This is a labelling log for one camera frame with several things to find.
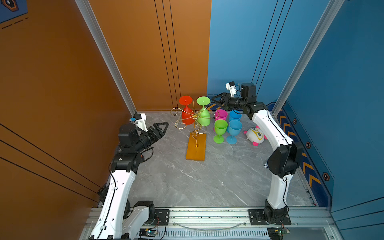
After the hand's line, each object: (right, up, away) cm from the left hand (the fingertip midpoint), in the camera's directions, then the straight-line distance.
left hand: (166, 125), depth 69 cm
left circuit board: (-9, -51, +2) cm, 52 cm away
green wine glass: (+30, -1, +28) cm, 41 cm away
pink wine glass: (+30, +7, +32) cm, 44 cm away
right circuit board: (+52, -51, +1) cm, 73 cm away
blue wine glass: (+40, +7, +32) cm, 52 cm away
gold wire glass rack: (+15, -2, +16) cm, 22 cm away
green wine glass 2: (+18, +5, +16) cm, 25 cm away
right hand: (+23, +13, +11) cm, 29 cm away
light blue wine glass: (+39, -2, +25) cm, 46 cm away
